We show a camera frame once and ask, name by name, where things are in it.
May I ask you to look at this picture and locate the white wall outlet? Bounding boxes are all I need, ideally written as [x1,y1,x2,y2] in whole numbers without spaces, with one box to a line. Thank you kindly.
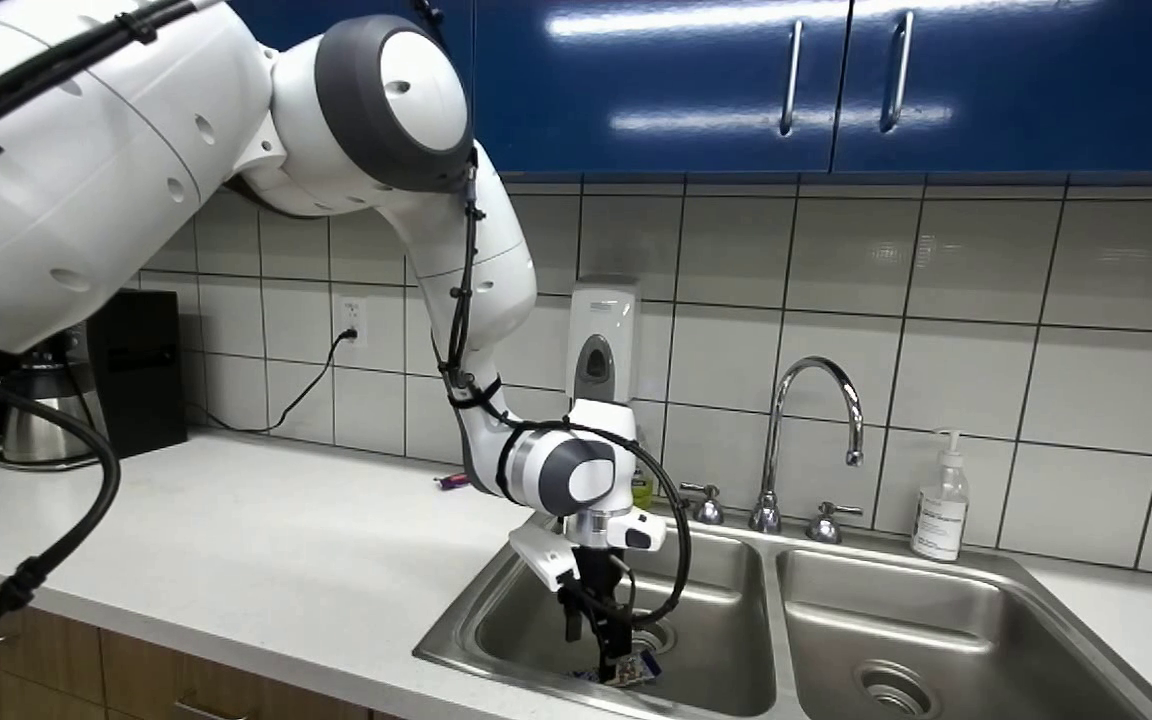
[333,291,370,347]

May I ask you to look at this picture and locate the clear pump soap bottle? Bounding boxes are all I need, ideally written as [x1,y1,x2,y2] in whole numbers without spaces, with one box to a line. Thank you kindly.
[908,428,972,562]

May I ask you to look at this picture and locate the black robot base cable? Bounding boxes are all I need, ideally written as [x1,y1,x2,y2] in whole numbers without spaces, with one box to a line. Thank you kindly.
[0,365,124,720]

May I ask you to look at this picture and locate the chrome gooseneck faucet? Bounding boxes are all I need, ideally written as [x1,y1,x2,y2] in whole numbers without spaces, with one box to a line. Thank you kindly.
[748,352,872,534]

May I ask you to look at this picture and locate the wide blue cabinet door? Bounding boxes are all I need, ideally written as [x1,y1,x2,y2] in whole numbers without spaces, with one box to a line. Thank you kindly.
[228,0,858,182]

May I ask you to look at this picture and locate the white wall soap dispenser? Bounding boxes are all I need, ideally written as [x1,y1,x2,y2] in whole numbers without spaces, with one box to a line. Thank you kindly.
[565,281,644,409]

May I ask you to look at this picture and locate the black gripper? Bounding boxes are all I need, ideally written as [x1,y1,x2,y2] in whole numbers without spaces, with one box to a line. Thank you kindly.
[552,539,644,685]

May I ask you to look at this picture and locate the stainless steel double sink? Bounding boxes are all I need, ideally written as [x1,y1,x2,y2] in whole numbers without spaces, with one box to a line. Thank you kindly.
[413,484,1152,720]

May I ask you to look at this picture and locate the silver cabinet handle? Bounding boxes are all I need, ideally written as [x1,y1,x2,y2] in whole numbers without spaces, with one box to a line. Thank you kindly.
[772,17,808,144]
[877,9,922,138]

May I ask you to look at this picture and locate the blue nut bar packet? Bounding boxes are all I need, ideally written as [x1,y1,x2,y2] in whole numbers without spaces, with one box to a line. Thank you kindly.
[592,647,669,692]

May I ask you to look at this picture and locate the steel coffee carafe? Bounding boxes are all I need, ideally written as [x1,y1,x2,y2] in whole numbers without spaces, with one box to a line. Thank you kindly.
[0,335,108,472]

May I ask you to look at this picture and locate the sink drain strainer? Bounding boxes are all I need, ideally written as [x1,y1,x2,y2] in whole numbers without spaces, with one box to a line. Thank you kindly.
[628,617,677,658]
[858,654,941,720]

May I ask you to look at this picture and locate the black coffee maker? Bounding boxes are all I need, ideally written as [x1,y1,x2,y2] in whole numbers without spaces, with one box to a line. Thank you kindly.
[84,288,192,458]

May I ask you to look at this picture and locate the chrome faucet handle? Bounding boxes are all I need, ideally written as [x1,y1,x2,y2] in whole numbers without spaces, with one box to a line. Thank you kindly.
[805,501,867,548]
[680,481,729,529]

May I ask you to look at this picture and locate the wooden base cabinet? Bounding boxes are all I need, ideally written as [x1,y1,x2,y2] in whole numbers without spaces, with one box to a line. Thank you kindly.
[0,605,401,720]

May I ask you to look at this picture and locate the black power cord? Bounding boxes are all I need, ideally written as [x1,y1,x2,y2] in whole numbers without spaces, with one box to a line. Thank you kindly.
[192,323,366,441]

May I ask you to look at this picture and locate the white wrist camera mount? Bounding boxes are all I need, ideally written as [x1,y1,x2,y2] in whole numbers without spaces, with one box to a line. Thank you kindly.
[508,525,587,600]

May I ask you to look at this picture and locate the narrow blue cabinet door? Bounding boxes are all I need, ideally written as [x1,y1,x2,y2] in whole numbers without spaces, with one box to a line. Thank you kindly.
[829,0,1152,182]

